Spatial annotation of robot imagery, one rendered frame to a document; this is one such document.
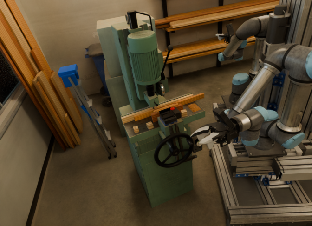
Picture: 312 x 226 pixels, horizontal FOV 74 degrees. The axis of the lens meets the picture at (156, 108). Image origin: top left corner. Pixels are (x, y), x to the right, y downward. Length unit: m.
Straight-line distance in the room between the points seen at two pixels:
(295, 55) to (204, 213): 1.49
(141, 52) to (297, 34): 0.83
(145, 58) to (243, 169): 0.97
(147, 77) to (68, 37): 2.57
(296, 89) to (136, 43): 0.85
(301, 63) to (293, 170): 0.70
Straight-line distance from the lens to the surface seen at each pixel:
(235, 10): 3.79
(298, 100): 1.16
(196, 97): 1.69
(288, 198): 2.05
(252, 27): 1.60
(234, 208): 1.87
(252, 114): 0.99
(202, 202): 2.13
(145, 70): 1.32
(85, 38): 3.75
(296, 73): 1.09
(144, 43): 1.26
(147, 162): 1.65
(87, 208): 2.33
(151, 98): 1.46
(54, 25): 3.77
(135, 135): 1.44
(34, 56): 2.88
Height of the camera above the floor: 1.83
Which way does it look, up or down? 34 degrees down
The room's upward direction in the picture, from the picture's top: 9 degrees counter-clockwise
